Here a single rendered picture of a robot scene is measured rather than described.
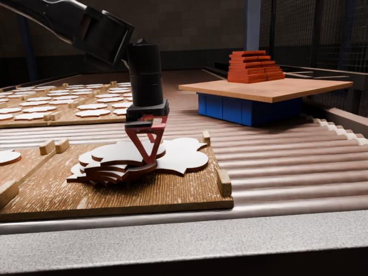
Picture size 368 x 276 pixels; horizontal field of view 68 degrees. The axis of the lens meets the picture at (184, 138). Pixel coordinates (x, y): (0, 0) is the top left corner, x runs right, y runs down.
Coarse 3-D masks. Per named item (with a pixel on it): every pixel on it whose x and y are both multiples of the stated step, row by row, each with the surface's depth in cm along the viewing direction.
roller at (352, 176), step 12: (240, 180) 56; (252, 180) 56; (264, 180) 56; (276, 180) 56; (288, 180) 56; (300, 180) 56; (312, 180) 56; (324, 180) 56; (336, 180) 56; (348, 180) 57; (360, 180) 57
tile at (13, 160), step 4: (0, 152) 71; (4, 152) 71; (8, 152) 71; (12, 152) 71; (16, 152) 71; (0, 156) 68; (4, 156) 68; (8, 156) 68; (12, 156) 68; (16, 156) 68; (20, 156) 69; (0, 160) 65; (4, 160) 65; (8, 160) 65; (12, 160) 66; (16, 160) 67; (0, 164) 64; (4, 164) 65; (8, 164) 66
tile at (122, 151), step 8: (120, 144) 58; (128, 144) 57; (144, 144) 57; (152, 144) 57; (96, 152) 53; (104, 152) 53; (112, 152) 53; (120, 152) 53; (128, 152) 53; (136, 152) 52; (160, 152) 52; (96, 160) 51; (104, 160) 49; (112, 160) 49; (120, 160) 49; (128, 160) 49; (136, 160) 48; (144, 160) 50
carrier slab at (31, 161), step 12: (24, 156) 71; (36, 156) 70; (48, 156) 71; (0, 168) 63; (12, 168) 63; (24, 168) 63; (36, 168) 64; (0, 180) 57; (12, 180) 57; (24, 180) 59
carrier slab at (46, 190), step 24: (96, 144) 78; (48, 168) 62; (216, 168) 59; (24, 192) 51; (48, 192) 51; (72, 192) 51; (96, 192) 50; (120, 192) 50; (144, 192) 50; (168, 192) 49; (192, 192) 49; (216, 192) 49; (0, 216) 45; (24, 216) 45; (48, 216) 45; (72, 216) 46
